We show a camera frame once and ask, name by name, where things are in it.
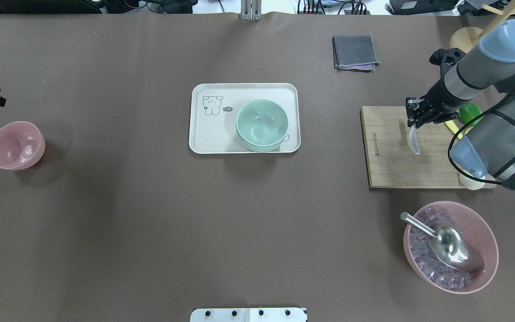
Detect white ceramic spoon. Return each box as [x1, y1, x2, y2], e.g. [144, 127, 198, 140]
[407, 124, 421, 155]

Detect metal ice scoop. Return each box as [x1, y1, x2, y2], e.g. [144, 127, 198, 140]
[400, 212, 485, 273]

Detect cream tray with dog print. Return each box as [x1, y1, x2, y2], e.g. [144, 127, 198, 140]
[189, 82, 301, 154]

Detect white mounting plate with screws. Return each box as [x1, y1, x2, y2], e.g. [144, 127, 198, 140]
[190, 306, 308, 322]

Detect small pink bowl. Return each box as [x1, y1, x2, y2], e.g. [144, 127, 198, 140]
[0, 122, 46, 171]

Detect yellow plastic knife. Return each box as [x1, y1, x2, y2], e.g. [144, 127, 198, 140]
[444, 120, 463, 140]

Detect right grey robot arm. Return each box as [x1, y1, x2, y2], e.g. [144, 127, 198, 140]
[406, 20, 515, 191]

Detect metal camera post base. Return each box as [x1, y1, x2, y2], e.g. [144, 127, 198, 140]
[241, 0, 263, 21]

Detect bamboo cutting board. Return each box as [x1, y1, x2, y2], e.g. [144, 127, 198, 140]
[360, 106, 463, 188]

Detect large pink bowl with ice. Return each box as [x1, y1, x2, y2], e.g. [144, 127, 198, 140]
[403, 200, 499, 295]

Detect wooden mug tree stand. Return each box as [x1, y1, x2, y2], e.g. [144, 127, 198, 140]
[450, 0, 515, 53]

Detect green lime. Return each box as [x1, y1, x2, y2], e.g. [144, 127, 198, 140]
[459, 102, 482, 125]

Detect folded grey cloth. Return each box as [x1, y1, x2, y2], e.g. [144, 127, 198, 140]
[332, 35, 380, 72]

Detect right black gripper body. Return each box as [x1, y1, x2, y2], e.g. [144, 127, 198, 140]
[406, 80, 460, 124]

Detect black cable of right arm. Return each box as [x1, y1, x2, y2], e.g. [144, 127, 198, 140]
[448, 85, 515, 203]

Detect green bowl stack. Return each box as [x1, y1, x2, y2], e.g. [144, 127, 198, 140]
[236, 100, 289, 152]

